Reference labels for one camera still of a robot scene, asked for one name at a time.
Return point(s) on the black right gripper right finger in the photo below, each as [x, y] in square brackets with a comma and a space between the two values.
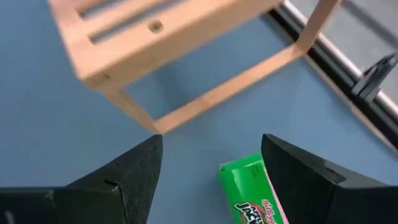
[326, 199]

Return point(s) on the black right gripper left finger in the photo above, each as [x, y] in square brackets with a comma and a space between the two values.
[109, 199]

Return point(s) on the green Apple Jacks cereal box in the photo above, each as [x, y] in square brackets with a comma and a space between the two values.
[245, 186]

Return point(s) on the wooden slatted shelf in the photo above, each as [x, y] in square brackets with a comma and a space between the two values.
[140, 56]

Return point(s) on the black table frame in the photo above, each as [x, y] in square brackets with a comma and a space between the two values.
[373, 77]

